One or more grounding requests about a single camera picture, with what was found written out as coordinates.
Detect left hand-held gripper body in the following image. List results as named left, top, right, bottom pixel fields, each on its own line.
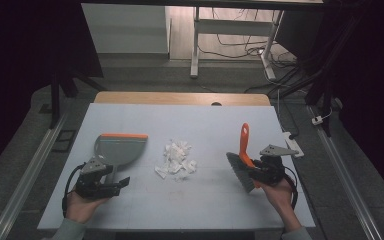
left=75, top=157, right=114, bottom=201

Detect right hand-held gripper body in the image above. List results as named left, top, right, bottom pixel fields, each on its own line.
left=257, top=143, right=300, bottom=187

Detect orange brush with grey bristles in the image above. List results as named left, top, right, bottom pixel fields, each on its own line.
left=225, top=122, right=263, bottom=194

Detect grey dustpan with orange edge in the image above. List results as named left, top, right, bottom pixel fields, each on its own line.
left=93, top=133, right=149, bottom=188

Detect person's left hand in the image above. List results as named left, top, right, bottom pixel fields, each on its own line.
left=65, top=190, right=110, bottom=224

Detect person's right hand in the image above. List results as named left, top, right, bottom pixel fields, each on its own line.
left=257, top=177, right=296, bottom=215

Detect white power strip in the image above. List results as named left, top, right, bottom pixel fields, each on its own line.
left=282, top=131, right=305, bottom=159

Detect black floor plate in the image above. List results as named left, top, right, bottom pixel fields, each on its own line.
left=51, top=128, right=78, bottom=154

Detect pile of white paper scraps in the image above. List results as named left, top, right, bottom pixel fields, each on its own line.
left=154, top=138, right=198, bottom=183

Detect black metal stand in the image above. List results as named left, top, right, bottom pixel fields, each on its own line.
left=269, top=13, right=368, bottom=138
left=38, top=64, right=108, bottom=131

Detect wooden table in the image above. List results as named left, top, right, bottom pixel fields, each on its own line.
left=93, top=91, right=272, bottom=108

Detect white cabinet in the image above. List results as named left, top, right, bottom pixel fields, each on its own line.
left=81, top=3, right=172, bottom=55

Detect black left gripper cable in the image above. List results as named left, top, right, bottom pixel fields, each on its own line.
left=61, top=162, right=86, bottom=218

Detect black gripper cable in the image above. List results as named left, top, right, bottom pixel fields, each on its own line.
left=61, top=162, right=86, bottom=218
left=281, top=165, right=300, bottom=211

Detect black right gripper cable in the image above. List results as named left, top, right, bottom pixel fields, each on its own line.
left=281, top=165, right=300, bottom=211

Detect aluminium rail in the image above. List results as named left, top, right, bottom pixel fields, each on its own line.
left=307, top=105, right=384, bottom=240
left=0, top=112, right=69, bottom=240

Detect bundle of black floor cables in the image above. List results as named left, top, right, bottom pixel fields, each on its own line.
left=198, top=8, right=309, bottom=95

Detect white desk frame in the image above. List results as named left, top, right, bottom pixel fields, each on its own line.
left=189, top=6, right=285, bottom=81

